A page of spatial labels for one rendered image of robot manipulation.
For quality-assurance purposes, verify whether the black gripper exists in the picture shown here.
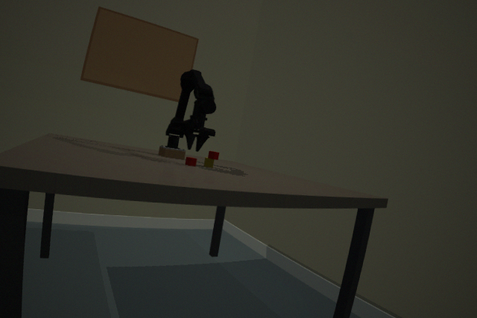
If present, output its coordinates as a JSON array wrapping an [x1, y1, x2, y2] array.
[[179, 113, 215, 152]]

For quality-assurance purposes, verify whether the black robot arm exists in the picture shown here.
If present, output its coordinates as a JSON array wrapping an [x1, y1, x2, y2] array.
[[166, 69, 216, 149]]

